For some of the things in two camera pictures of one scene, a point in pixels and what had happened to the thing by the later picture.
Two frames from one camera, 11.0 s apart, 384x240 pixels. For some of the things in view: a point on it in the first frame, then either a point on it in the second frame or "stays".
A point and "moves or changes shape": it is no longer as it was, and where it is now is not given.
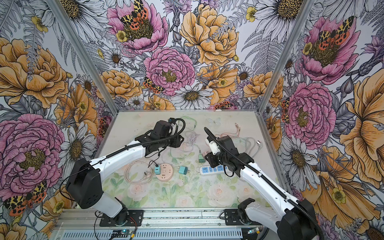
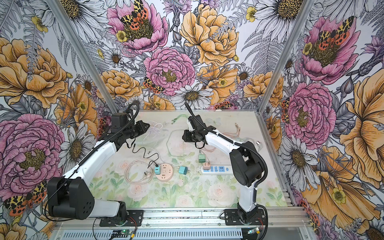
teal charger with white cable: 183,170 stays
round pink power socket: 166,172 stays
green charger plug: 201,158 stays
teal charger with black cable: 157,169 stays
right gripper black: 211,162 to 186,136
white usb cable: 191,137 moves or changes shape
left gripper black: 176,142 to 140,124
